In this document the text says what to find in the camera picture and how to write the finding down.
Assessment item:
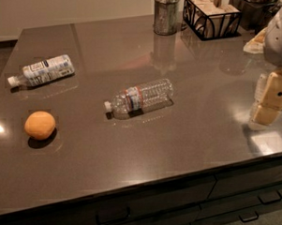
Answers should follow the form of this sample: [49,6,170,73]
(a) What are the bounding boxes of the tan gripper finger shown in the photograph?
[255,73,268,102]
[251,67,282,126]

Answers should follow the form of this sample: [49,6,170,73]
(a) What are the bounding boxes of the orange fruit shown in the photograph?
[24,111,56,141]

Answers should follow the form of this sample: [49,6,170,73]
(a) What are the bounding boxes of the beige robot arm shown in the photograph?
[250,7,282,129]

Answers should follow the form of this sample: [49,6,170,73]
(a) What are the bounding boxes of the yellow snack packet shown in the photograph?
[244,28,267,54]

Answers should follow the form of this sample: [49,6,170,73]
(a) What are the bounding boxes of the dark box with snacks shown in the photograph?
[229,0,282,33]

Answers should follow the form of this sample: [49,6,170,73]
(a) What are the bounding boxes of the clear plastic water bottle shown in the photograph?
[104,79,174,114]

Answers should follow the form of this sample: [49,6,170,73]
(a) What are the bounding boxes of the metal cup with stirrers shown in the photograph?
[153,0,180,36]

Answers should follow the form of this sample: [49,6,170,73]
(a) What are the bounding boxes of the dark cabinet drawers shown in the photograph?
[0,158,282,225]

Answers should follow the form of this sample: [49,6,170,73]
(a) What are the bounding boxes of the white labelled plastic bottle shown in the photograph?
[7,54,75,87]

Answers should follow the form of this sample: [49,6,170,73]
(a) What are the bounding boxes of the black wire napkin basket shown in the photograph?
[182,0,242,40]

